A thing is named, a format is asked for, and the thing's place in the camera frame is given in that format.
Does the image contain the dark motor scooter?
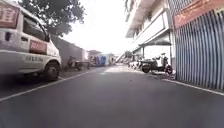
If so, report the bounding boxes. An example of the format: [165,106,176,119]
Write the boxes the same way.
[137,52,174,75]

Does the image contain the white multi-storey building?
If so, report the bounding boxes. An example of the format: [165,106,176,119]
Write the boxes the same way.
[124,0,175,68]

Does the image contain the large green tree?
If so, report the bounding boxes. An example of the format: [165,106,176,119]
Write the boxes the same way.
[18,0,86,38]

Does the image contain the white vehicle with red banners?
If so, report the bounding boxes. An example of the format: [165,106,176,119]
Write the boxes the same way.
[0,1,63,83]

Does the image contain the corrugated metal building, red sign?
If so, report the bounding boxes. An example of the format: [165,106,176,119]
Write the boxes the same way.
[168,0,224,91]

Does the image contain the grey wall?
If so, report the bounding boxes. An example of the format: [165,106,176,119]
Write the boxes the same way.
[49,34,90,70]

